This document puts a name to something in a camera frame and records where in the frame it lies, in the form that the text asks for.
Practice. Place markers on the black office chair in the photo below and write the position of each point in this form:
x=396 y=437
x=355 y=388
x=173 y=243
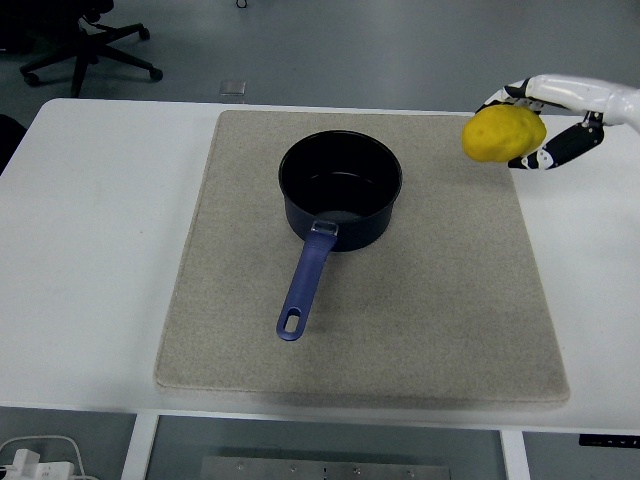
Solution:
x=85 y=50

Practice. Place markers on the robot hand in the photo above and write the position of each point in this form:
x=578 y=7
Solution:
x=575 y=92

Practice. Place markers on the white power strip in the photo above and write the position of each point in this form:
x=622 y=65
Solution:
x=35 y=467

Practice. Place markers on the yellow potato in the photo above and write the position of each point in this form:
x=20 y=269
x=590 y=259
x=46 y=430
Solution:
x=502 y=132

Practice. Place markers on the beige felt mat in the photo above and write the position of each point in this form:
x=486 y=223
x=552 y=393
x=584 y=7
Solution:
x=400 y=325

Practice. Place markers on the white table leg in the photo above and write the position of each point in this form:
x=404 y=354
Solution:
x=515 y=457
x=137 y=450

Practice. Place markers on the black table control panel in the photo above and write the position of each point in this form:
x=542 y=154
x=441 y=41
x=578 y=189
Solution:
x=610 y=441

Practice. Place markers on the silver floor socket plate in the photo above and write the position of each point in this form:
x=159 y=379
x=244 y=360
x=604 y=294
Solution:
x=233 y=87

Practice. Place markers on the grey metal plate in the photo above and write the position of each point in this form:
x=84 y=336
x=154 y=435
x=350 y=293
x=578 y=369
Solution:
x=325 y=470

